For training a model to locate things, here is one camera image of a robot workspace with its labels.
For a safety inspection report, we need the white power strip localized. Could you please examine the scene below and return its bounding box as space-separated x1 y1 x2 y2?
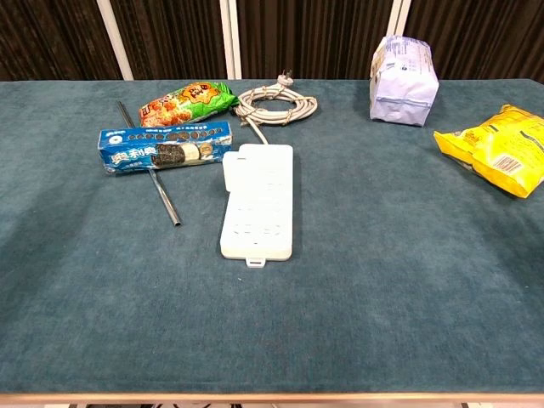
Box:
219 143 295 270

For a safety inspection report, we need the thin metal rod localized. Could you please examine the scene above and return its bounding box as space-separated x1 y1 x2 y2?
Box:
116 100 183 227

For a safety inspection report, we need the green orange snack bag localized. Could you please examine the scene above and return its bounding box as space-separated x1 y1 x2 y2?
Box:
139 81 241 128

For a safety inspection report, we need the teal felt table mat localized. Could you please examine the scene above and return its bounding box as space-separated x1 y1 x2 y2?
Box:
0 78 544 394

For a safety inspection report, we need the blue cookie box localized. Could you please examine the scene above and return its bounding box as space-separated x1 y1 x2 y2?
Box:
97 121 234 175

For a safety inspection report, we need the dark brown partition panel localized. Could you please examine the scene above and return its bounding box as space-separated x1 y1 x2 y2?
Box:
235 0 399 81
110 0 226 81
0 0 122 82
403 0 544 84

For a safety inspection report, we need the pale purple package bag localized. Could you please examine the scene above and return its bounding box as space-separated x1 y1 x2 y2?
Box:
368 35 440 128

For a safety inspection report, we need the yellow chip bag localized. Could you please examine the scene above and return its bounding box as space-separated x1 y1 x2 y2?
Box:
433 104 544 200

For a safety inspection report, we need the coiled white power cord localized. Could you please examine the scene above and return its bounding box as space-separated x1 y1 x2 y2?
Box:
233 68 319 145

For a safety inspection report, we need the white partition frame post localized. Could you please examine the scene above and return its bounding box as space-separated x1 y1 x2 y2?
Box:
219 0 242 80
96 0 135 81
386 0 412 43

